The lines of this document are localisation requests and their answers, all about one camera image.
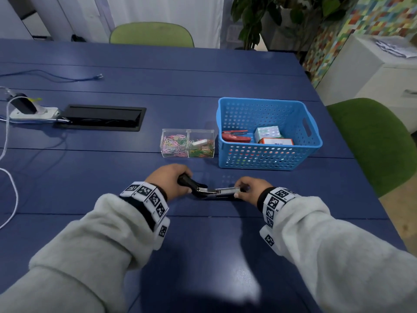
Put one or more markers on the person's right thumb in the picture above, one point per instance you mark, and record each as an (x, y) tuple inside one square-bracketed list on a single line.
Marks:
[(240, 193)]

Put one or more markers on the white marker wrist band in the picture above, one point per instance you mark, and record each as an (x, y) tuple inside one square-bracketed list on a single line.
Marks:
[(272, 205), (150, 200)]

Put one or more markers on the white power strip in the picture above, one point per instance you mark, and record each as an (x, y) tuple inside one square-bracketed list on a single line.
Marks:
[(34, 114)]

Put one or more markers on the dark green fuzzy chair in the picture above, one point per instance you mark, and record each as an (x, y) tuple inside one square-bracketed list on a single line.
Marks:
[(371, 140)]

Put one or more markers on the person's left forearm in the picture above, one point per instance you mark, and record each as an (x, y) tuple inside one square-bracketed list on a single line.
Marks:
[(84, 250)]

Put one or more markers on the orange white small box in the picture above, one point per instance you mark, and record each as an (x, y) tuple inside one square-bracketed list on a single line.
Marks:
[(276, 141)]

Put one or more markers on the person's right hand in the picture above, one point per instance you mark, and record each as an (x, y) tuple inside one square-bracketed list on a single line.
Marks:
[(255, 189)]

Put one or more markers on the red stapler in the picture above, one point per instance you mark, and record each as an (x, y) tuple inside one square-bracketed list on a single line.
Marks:
[(235, 136)]

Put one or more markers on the green potted plant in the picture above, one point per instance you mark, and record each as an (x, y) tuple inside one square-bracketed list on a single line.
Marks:
[(257, 16)]

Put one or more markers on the person's left thumb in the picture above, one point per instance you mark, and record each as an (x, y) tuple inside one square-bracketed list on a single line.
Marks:
[(185, 188)]

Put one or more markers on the blue perforated plastic basket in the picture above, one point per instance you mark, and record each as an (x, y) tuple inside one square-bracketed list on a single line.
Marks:
[(293, 117)]

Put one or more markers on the person's right forearm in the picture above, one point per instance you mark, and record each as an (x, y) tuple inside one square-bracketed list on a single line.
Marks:
[(342, 257)]

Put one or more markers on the black metal stapler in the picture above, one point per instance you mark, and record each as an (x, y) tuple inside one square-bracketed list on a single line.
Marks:
[(208, 191)]

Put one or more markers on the clear plastic box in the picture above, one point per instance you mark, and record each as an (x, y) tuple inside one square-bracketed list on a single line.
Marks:
[(174, 143), (201, 144)]

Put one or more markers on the person's left hand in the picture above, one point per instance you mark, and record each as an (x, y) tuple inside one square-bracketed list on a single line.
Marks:
[(166, 180)]

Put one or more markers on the black power adapter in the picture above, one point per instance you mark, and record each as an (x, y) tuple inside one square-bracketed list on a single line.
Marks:
[(22, 103)]

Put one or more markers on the pile of pastel paper clips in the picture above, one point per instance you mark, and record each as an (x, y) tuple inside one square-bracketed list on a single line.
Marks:
[(174, 146)]

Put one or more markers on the white curtain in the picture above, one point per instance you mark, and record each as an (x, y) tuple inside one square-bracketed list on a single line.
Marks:
[(156, 11)]

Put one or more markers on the stack of white papers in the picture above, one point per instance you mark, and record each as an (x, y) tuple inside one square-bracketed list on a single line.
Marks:
[(395, 47)]

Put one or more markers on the pile of green orange paper clips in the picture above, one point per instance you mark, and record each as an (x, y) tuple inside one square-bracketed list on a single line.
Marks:
[(202, 151)]

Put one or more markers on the white cabinet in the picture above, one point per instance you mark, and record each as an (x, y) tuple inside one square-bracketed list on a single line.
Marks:
[(368, 71)]

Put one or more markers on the light green chair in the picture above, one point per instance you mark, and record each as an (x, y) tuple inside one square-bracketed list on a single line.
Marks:
[(151, 35)]

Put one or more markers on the white green small box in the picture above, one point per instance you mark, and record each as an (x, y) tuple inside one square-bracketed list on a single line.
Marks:
[(267, 132)]

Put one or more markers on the small white eraser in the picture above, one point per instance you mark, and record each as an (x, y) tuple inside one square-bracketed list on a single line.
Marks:
[(199, 142)]

